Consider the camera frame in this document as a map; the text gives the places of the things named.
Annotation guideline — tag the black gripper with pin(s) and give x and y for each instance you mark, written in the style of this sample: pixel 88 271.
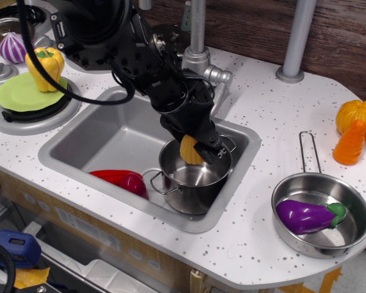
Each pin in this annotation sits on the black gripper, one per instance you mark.
pixel 185 100

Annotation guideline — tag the yellow toy corn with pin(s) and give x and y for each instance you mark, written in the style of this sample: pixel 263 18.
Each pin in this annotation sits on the yellow toy corn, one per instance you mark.
pixel 188 152

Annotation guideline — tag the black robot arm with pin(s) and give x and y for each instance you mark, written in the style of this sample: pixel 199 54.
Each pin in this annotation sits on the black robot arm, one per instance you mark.
pixel 111 35

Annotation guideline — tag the steel pot in sink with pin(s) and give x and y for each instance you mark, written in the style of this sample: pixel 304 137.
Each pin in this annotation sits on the steel pot in sink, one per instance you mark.
pixel 191 189

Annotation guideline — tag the grey toy sink basin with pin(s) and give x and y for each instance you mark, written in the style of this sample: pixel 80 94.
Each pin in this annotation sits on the grey toy sink basin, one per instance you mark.
pixel 130 137

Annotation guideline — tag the lidded steel pot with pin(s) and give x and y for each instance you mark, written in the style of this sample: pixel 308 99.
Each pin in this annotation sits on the lidded steel pot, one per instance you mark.
pixel 176 39

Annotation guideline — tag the steel pot lid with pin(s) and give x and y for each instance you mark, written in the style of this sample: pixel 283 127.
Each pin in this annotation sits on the steel pot lid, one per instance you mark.
pixel 6 30

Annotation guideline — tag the red toy pepper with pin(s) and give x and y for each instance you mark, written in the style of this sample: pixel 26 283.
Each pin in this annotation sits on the red toy pepper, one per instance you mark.
pixel 125 179

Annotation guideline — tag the silver toy faucet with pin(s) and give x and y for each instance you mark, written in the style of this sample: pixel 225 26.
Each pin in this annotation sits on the silver toy faucet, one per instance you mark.
pixel 196 56

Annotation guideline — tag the grey support pole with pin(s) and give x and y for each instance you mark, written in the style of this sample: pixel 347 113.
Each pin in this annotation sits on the grey support pole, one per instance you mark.
pixel 290 72

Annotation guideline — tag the purple toy eggplant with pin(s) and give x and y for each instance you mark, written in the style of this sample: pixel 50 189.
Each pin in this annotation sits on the purple toy eggplant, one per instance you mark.
pixel 304 218

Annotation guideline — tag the grey stove burner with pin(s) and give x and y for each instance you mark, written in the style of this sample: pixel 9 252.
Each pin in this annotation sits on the grey stove burner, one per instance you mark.
pixel 27 128

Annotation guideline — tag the steel frying pan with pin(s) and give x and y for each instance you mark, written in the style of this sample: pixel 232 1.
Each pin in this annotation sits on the steel frying pan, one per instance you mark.
pixel 316 188

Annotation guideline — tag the orange toy carrot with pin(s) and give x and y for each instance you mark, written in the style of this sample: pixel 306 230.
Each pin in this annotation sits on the orange toy carrot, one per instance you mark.
pixel 350 145

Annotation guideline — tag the orange toy pumpkin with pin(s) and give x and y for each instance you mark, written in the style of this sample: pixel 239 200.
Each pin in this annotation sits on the orange toy pumpkin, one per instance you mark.
pixel 350 112

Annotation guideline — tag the yellow toy bell pepper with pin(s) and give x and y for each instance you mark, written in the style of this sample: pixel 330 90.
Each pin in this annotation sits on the yellow toy bell pepper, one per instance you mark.
pixel 52 62

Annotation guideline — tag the grey rear stove knob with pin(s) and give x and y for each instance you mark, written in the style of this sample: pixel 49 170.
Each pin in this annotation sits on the grey rear stove knob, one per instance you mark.
pixel 44 42

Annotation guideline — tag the grey stove knob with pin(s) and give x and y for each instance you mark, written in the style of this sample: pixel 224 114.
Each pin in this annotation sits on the grey stove knob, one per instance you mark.
pixel 7 72
pixel 44 42

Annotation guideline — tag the green toy plate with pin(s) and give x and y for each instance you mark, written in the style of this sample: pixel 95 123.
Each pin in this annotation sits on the green toy plate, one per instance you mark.
pixel 20 94

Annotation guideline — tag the blue clamp tool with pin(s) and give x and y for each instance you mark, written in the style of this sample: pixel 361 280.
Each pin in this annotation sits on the blue clamp tool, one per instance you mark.
pixel 22 247

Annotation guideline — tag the purple striped toy onion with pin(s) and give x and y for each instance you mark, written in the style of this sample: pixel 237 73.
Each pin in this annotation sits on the purple striped toy onion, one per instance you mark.
pixel 12 48

